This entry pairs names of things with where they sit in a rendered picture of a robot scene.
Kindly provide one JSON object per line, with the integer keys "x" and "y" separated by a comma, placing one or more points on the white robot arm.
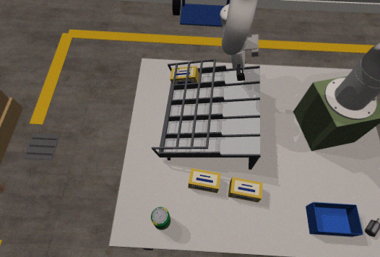
{"x": 349, "y": 100}

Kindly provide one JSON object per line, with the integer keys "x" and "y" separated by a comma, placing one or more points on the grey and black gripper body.
{"x": 238, "y": 58}

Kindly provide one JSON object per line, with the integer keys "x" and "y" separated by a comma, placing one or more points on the yellow carton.
{"x": 245, "y": 189}
{"x": 181, "y": 75}
{"x": 204, "y": 180}

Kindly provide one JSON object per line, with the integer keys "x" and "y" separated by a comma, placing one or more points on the blue open tray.
{"x": 334, "y": 219}

